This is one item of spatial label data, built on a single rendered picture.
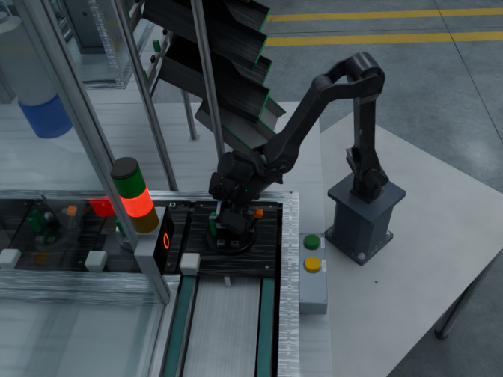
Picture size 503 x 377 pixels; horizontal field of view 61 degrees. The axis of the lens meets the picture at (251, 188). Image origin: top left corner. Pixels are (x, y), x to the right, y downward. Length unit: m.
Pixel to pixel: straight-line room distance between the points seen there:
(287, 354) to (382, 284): 0.36
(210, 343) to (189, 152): 0.75
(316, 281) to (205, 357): 0.32
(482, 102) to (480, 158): 0.59
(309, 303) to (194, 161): 0.72
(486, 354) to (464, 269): 0.94
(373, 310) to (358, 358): 0.14
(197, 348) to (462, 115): 2.62
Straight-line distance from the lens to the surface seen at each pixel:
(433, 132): 3.08
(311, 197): 1.38
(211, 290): 1.14
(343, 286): 1.20
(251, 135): 1.30
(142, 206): 0.78
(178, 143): 1.63
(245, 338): 1.07
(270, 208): 1.21
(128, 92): 1.97
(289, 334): 1.03
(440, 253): 1.32
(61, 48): 0.63
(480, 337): 2.24
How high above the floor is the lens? 1.90
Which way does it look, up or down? 47 degrees down
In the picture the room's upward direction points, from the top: 6 degrees counter-clockwise
